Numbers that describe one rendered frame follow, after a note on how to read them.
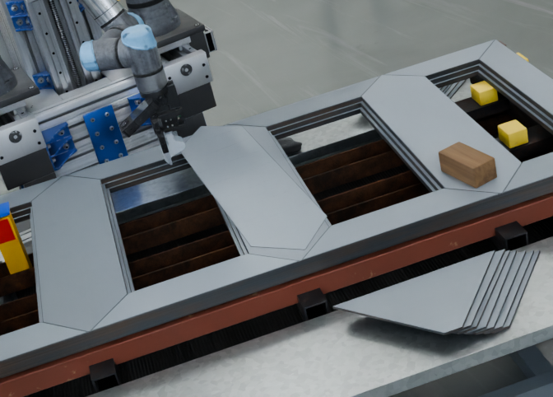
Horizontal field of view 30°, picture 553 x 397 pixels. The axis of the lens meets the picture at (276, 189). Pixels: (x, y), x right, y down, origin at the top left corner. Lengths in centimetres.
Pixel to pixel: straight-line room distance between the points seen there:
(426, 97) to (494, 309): 80
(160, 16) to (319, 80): 217
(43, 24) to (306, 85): 226
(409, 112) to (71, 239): 88
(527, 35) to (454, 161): 289
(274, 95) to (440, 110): 247
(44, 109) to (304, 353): 124
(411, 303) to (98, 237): 77
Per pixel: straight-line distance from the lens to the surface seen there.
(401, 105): 263
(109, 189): 266
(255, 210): 231
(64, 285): 227
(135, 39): 247
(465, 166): 222
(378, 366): 196
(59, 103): 295
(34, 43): 307
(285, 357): 203
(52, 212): 258
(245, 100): 500
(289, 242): 217
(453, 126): 249
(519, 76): 269
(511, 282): 208
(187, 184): 288
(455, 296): 203
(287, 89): 500
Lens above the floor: 200
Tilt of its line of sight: 29 degrees down
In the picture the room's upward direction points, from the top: 14 degrees counter-clockwise
